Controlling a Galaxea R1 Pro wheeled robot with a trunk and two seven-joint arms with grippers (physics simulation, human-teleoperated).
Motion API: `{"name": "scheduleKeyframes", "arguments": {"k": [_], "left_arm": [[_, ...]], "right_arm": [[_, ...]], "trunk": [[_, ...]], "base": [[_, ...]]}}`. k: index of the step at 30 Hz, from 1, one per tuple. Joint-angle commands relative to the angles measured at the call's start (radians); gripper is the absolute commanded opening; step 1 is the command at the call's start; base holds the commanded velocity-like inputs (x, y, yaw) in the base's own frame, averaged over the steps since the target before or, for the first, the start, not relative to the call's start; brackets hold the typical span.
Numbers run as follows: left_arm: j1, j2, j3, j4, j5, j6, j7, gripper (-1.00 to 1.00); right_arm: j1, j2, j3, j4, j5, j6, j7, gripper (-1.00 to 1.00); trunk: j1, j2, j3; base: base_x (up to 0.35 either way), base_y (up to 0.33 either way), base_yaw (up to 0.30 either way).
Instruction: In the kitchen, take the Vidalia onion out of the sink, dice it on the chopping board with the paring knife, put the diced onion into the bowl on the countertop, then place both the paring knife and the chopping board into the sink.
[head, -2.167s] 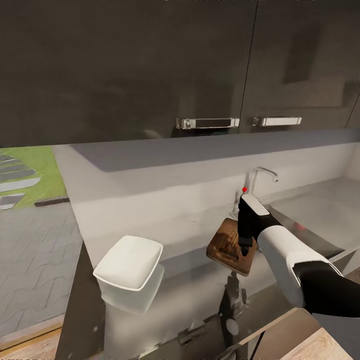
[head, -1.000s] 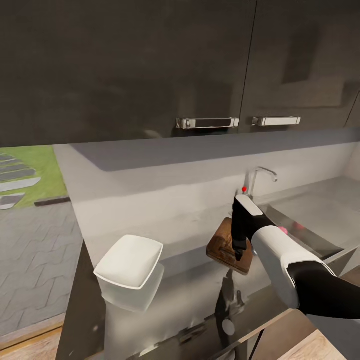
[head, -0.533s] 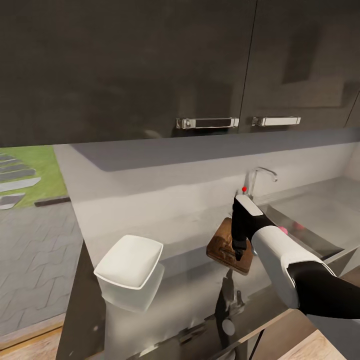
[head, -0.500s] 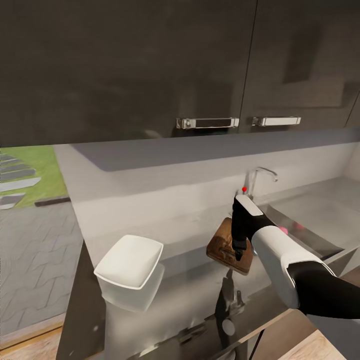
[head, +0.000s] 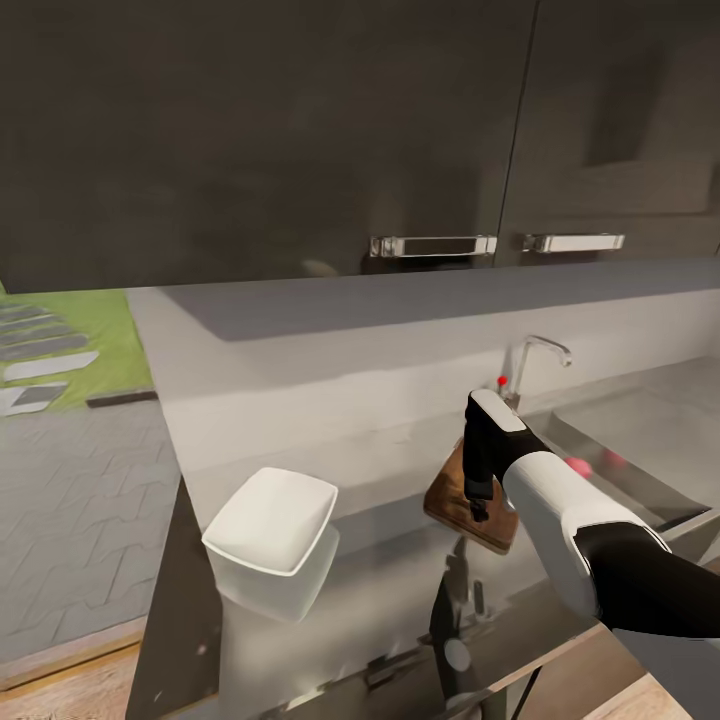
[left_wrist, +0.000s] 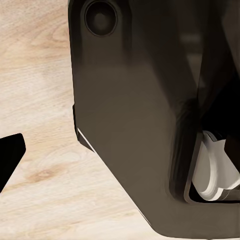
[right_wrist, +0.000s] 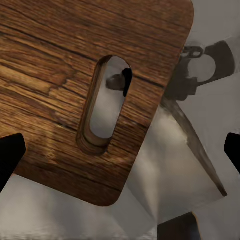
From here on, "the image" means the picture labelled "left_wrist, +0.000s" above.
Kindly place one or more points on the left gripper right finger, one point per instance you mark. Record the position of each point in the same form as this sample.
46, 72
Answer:
232, 149

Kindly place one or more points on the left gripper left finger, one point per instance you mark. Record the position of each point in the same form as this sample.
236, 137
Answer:
12, 149

